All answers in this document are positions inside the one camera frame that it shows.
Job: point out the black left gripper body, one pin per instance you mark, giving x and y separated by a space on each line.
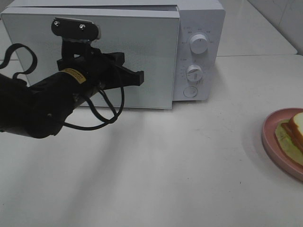
80 74

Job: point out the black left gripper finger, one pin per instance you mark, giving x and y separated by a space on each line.
121 76
114 59

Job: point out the white microwave door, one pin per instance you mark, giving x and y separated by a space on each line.
148 38

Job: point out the round white door-release button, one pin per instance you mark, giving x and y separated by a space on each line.
190 92

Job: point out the white timer knob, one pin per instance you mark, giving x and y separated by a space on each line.
194 73

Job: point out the pink round plate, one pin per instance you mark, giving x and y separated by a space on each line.
272 147

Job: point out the white bread sandwich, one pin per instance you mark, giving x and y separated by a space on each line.
289 135

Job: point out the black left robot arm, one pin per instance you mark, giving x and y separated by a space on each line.
40 110

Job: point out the upper white power knob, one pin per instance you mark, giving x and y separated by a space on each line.
198 43

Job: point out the white microwave oven body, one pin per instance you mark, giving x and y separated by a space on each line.
195 16

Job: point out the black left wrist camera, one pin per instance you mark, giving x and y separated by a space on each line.
77 36

